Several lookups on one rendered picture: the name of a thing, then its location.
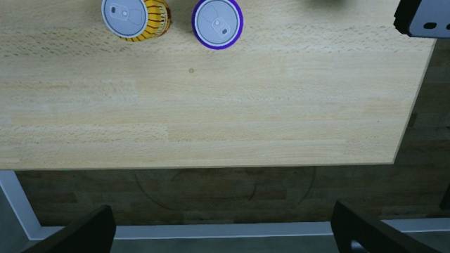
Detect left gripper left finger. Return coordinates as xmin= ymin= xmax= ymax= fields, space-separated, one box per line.
xmin=21 ymin=205 xmax=117 ymax=253

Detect yellow drink can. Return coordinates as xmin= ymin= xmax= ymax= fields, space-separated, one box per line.
xmin=101 ymin=0 xmax=172 ymax=42

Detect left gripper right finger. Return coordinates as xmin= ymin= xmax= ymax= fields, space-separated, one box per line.
xmin=330 ymin=200 xmax=443 ymax=253

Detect purple drink can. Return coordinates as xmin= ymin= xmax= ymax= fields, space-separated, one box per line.
xmin=191 ymin=0 xmax=243 ymax=50

